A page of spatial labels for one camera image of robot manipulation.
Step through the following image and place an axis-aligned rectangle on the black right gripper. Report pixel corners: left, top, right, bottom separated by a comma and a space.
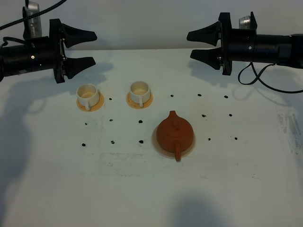
187, 12, 257, 76

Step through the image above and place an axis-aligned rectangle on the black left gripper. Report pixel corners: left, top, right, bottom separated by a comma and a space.
49, 19, 97, 83

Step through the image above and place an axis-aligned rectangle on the brown clay teapot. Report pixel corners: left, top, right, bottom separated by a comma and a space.
156, 111, 194, 162

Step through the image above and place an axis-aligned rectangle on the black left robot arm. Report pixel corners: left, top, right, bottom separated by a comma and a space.
0, 19, 97, 84

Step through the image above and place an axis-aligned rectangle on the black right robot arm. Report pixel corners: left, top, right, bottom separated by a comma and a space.
187, 12, 303, 76

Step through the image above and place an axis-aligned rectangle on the beige round teapot coaster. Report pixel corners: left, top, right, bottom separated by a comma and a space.
151, 127, 196, 159

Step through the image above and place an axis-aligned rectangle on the left white teacup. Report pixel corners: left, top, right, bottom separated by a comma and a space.
76, 84, 99, 111

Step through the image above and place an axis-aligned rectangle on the white teacup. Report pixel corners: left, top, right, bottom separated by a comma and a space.
76, 84, 99, 111
129, 81, 151, 108

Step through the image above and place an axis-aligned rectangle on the left orange coaster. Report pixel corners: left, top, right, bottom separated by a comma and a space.
76, 92, 104, 112

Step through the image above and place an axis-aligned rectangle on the orange coaster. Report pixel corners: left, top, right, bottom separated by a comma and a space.
76, 92, 104, 112
126, 92, 153, 109

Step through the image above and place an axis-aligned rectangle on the right orange coaster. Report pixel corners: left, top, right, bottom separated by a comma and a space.
126, 92, 153, 109

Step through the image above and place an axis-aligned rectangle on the right white teacup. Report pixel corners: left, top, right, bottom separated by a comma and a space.
129, 81, 151, 108

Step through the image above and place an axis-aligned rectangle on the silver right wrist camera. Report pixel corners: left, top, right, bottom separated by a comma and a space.
239, 16, 251, 29

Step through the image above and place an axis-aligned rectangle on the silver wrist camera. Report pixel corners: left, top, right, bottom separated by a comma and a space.
22, 0, 42, 40
239, 16, 251, 29

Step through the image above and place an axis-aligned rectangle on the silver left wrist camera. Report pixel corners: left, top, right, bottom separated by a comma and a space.
22, 0, 42, 40

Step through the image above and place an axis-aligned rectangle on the black left camera cable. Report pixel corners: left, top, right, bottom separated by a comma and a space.
0, 0, 68, 48

